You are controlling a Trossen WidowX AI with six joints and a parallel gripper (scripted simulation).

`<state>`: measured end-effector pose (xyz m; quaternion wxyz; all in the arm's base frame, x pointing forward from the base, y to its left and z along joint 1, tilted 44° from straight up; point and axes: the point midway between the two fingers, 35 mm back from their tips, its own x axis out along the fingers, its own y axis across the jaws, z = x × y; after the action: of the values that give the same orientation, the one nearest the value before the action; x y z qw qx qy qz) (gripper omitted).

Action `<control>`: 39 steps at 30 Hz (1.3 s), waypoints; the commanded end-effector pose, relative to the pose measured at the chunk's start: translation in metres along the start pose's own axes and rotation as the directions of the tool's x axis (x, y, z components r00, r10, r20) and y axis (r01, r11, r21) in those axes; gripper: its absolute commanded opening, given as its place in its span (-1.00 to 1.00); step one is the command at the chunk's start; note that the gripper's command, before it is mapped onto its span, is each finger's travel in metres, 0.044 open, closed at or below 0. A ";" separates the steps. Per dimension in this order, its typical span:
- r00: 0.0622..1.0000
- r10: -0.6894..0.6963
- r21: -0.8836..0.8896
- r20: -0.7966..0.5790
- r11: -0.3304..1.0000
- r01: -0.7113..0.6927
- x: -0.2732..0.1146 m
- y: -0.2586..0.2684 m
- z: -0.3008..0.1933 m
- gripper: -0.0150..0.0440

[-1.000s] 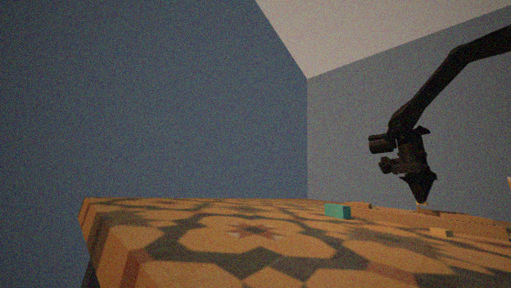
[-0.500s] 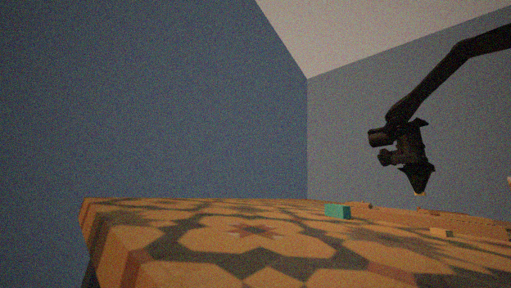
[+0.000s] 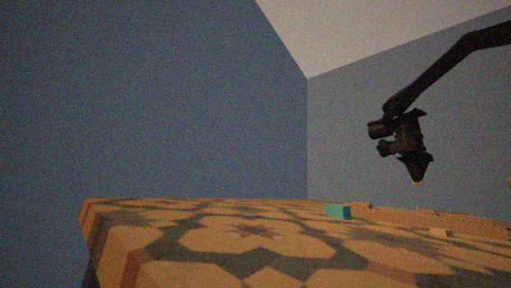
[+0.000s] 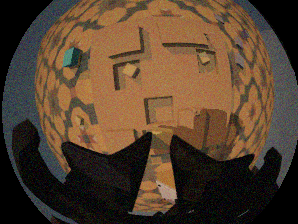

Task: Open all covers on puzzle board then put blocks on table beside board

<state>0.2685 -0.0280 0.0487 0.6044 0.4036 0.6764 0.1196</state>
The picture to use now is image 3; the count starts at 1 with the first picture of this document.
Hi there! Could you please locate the green rectangular block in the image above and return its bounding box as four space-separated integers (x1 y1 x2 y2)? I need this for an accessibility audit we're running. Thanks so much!
324 204 351 219

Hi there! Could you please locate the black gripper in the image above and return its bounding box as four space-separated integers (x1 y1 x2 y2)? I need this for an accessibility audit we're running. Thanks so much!
388 128 434 182

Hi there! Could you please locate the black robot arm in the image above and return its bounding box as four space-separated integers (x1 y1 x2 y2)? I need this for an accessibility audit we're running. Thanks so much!
367 20 511 157

